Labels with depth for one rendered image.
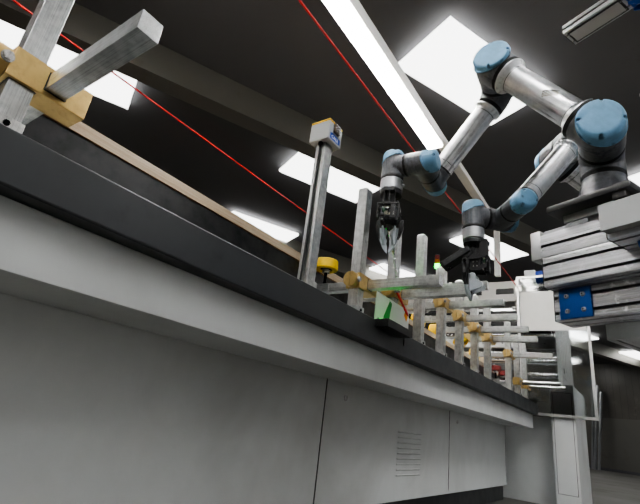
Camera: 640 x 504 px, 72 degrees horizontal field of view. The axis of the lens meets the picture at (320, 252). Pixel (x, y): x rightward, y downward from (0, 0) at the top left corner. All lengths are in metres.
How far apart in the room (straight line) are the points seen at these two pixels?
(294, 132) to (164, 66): 1.34
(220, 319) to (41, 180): 0.43
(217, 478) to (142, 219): 0.73
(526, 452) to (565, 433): 0.36
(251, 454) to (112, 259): 0.75
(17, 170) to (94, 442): 0.57
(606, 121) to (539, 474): 3.16
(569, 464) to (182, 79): 4.43
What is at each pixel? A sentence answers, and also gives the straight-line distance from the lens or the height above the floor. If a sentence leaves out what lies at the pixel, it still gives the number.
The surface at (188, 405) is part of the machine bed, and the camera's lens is 1.18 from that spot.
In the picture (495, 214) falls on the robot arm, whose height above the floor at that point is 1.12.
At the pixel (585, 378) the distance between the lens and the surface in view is 3.97.
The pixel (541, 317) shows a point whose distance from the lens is 4.09.
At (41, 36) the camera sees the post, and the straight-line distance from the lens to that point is 0.86.
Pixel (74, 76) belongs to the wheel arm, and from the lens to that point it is 0.75.
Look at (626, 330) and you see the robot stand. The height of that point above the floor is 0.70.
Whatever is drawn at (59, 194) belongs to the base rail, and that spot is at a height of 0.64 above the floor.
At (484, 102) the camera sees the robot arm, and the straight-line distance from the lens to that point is 1.70.
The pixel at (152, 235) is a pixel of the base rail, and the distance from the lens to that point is 0.82.
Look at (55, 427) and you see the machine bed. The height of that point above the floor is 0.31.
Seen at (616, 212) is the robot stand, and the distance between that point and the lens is 1.25.
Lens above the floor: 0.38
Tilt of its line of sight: 21 degrees up
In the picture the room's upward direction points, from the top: 7 degrees clockwise
